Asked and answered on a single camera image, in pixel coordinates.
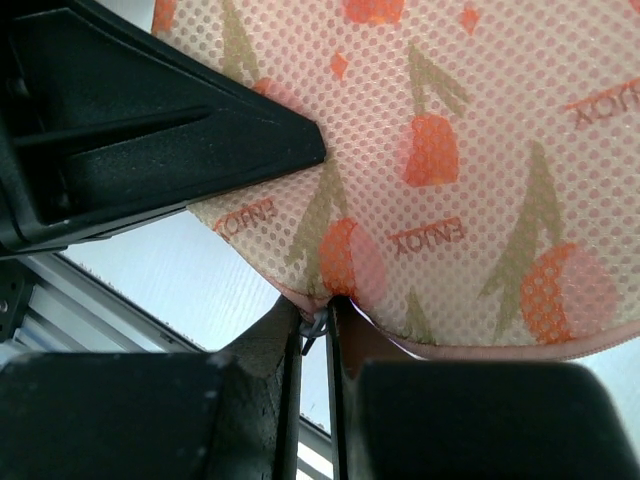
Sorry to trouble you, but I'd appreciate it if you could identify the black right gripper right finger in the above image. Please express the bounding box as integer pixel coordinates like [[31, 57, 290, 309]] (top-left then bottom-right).
[[327, 297, 639, 479]]

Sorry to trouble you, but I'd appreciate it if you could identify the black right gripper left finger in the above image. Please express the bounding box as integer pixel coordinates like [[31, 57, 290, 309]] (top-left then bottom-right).
[[1, 299, 301, 479]]

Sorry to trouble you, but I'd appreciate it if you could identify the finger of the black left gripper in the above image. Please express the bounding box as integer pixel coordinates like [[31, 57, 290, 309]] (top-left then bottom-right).
[[1, 1, 327, 258]]

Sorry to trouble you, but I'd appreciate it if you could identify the grey zipper pull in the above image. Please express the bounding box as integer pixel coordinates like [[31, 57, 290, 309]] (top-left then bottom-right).
[[299, 307, 329, 356]]

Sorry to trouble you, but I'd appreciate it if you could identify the tulip print laundry bag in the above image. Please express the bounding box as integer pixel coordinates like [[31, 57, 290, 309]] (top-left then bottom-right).
[[152, 0, 639, 358]]

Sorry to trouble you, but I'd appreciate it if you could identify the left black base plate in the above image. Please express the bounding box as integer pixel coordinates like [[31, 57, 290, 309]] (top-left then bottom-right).
[[0, 260, 34, 342]]

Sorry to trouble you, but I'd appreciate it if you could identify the aluminium mounting rail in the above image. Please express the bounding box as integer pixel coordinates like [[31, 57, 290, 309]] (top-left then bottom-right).
[[0, 252, 336, 480]]

